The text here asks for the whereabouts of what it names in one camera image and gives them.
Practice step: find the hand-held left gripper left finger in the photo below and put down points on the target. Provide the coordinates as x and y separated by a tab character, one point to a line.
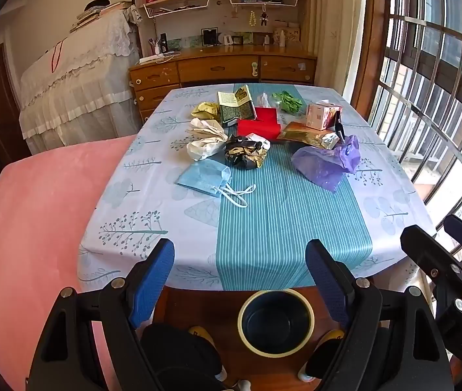
153	283

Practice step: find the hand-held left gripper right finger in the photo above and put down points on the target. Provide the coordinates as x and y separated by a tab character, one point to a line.
328	283

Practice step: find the cream rimmed blue bin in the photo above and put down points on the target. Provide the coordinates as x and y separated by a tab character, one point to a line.
275	321

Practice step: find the blue face mask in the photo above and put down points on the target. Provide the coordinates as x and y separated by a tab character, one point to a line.
204	177

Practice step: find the dark navy packet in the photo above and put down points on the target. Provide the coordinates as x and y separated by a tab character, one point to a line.
340	127

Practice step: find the red paper packet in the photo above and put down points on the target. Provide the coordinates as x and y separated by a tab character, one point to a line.
259	128

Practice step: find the green paper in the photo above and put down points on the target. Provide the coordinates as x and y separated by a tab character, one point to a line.
288	102

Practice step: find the clear plastic bag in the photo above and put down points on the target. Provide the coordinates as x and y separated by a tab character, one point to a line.
264	101

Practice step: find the person's right yellow shoe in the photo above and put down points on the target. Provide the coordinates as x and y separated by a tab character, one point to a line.
332	336

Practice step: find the person's yellow shoe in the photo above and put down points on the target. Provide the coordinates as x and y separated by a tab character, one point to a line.
199	331
332	336

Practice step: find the person's left yellow shoe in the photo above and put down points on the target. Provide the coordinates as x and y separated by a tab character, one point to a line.
199	331

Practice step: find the person's left trouser leg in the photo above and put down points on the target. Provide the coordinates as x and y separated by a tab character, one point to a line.
182	354

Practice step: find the purple plastic bag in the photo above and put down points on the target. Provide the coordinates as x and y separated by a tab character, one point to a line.
320	167

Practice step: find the white crumpled cloth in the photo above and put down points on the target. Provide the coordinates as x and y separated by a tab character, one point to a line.
204	144

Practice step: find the gold foil packet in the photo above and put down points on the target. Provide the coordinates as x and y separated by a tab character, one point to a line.
302	133

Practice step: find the black gold crumpled wrapper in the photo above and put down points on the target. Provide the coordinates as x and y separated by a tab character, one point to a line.
243	157

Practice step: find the small white packet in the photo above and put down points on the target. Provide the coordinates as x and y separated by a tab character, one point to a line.
257	138

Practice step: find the pink paper box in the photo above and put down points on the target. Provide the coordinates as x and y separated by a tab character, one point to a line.
318	117

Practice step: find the yellow crumpled paper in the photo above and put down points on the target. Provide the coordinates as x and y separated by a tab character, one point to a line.
205	110

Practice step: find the dark green printed packet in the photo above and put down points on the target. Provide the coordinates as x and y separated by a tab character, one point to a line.
237	110

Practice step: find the lace covered piano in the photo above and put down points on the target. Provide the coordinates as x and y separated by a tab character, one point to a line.
80	89

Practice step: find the metal window grille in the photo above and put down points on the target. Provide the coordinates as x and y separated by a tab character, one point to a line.
422	22

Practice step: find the white power strip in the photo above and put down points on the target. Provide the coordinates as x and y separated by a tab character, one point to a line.
151	59

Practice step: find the wooden desk with drawers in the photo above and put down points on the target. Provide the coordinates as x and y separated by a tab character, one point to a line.
214	67

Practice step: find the green child safety lock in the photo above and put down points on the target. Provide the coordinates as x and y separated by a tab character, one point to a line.
255	70

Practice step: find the pen holder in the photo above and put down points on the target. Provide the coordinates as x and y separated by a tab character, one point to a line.
155	47

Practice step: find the tall white bottle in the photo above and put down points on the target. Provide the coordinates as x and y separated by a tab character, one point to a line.
282	38

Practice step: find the wooden letter decoration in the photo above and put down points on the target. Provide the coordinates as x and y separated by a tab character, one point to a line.
288	34

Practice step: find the small hanging doll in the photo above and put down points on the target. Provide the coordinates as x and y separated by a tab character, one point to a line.
264	19

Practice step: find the wooden bookshelf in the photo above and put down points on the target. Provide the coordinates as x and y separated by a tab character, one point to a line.
222	20

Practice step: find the yellow bead ornament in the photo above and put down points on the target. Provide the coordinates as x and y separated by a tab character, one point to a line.
252	19

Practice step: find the stack of books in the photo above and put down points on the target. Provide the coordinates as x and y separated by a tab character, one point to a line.
100	10

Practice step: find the wooden window frame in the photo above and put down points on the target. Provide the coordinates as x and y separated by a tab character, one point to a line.
371	49

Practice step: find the black photo frame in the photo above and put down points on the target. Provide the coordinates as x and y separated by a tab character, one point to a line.
209	36

